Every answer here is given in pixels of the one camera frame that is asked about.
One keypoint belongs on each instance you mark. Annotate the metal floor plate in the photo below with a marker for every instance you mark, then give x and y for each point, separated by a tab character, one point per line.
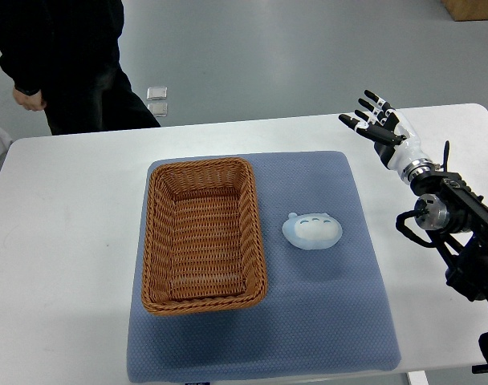
158	109
157	93

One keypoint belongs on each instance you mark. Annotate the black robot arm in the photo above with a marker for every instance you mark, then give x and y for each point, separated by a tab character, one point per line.
449	217

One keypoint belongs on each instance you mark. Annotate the blue plush toy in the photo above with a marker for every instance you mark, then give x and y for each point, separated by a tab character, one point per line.
312	231

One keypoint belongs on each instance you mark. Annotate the person's bare hand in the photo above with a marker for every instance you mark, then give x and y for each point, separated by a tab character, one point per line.
34	102

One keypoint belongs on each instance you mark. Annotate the person in black clothes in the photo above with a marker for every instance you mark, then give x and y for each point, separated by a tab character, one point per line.
69	50

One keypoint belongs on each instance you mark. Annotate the brown wicker basket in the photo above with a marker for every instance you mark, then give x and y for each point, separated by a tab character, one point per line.
203	246

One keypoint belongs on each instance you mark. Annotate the upper metal floor plate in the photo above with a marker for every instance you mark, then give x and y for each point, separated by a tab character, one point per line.
157	93

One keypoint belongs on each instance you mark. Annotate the brown cardboard box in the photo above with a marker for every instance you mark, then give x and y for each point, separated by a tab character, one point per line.
467	10

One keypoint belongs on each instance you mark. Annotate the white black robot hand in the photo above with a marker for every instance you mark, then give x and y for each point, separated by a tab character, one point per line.
395	141

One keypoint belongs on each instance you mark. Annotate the lower metal floor plate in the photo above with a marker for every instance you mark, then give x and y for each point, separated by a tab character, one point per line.
158	109

